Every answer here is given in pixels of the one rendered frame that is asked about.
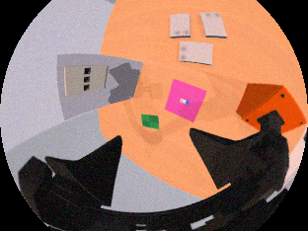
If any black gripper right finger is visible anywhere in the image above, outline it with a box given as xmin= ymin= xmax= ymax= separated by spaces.
xmin=190 ymin=127 xmax=264 ymax=190

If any magenta square patch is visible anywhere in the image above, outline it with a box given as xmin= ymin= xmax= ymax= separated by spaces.
xmin=165 ymin=79 xmax=206 ymax=123

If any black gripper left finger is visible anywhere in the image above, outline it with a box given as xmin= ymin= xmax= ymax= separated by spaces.
xmin=44 ymin=135 xmax=122 ymax=207

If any green flat square patch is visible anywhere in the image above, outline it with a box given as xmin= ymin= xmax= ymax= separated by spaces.
xmin=141 ymin=115 xmax=159 ymax=130

